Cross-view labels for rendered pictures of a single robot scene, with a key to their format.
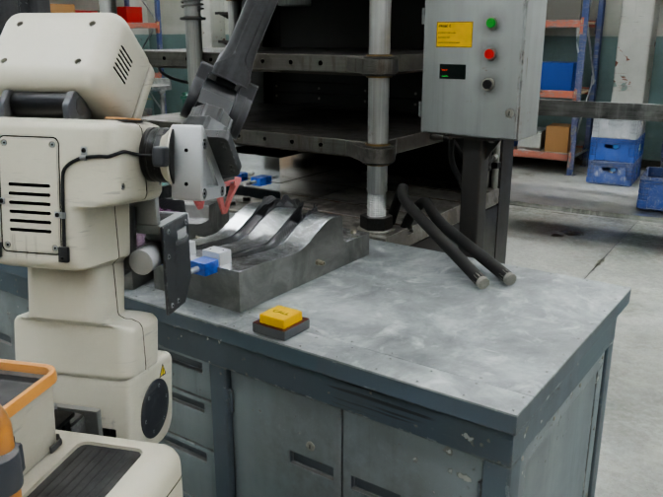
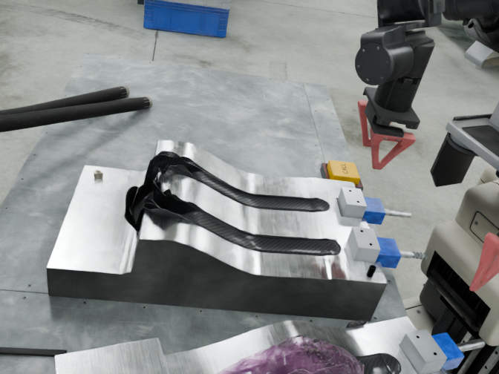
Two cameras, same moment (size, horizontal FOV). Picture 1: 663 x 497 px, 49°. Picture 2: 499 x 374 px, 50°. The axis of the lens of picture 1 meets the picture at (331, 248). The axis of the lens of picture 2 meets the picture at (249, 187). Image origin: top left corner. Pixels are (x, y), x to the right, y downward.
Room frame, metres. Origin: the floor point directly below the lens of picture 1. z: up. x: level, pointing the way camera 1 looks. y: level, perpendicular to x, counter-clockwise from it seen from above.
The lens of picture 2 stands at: (2.13, 0.66, 1.44)
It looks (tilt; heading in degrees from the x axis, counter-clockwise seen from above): 36 degrees down; 226
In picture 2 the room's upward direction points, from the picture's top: 12 degrees clockwise
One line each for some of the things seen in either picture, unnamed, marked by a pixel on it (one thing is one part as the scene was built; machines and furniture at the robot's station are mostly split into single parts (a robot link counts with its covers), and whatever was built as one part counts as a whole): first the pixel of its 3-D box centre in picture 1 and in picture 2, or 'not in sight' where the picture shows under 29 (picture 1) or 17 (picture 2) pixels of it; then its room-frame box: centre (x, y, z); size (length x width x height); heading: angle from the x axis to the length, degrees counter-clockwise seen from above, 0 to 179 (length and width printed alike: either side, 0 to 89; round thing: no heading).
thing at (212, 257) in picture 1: (200, 267); (375, 211); (1.43, 0.27, 0.89); 0.13 x 0.05 x 0.05; 145
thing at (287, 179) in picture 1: (294, 168); not in sight; (2.64, 0.14, 0.87); 0.50 x 0.27 x 0.17; 145
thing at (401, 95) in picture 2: not in sight; (395, 92); (1.46, 0.25, 1.12); 0.10 x 0.07 x 0.07; 55
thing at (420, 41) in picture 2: not in sight; (407, 55); (1.46, 0.25, 1.18); 0.07 x 0.06 x 0.07; 7
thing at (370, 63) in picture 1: (299, 76); not in sight; (2.73, 0.12, 1.20); 1.29 x 0.83 x 0.19; 55
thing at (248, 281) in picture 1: (268, 244); (221, 222); (1.68, 0.15, 0.87); 0.50 x 0.26 x 0.14; 145
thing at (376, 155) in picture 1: (300, 141); not in sight; (2.73, 0.12, 0.96); 1.29 x 0.83 x 0.18; 55
